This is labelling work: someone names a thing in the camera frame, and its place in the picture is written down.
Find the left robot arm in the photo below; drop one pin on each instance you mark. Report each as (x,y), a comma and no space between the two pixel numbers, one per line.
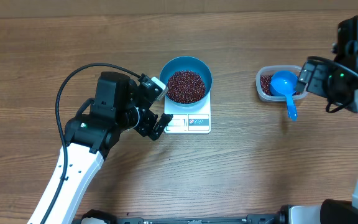
(120,103)

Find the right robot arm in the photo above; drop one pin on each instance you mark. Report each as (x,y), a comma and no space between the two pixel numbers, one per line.
(346,55)

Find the red adzuki beans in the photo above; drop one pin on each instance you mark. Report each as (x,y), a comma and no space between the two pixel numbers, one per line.
(265,84)

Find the teal blue bowl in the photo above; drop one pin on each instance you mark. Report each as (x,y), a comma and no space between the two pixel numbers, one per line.
(188,63)

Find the clear plastic food container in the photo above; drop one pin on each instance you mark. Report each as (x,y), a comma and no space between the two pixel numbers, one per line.
(270,70)

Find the white digital kitchen scale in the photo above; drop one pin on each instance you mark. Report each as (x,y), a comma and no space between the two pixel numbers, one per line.
(189,118)

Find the red beans in bowl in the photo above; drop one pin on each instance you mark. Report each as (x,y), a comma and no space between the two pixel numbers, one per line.
(185,87)

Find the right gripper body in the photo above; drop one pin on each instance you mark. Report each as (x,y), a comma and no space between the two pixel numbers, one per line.
(335,89)

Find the blue plastic measuring scoop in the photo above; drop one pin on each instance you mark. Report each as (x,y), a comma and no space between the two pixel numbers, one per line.
(291,108)

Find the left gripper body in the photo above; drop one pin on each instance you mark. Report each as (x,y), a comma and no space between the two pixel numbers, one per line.
(142,123)

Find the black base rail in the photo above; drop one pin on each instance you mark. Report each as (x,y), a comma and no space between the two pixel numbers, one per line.
(287,214)

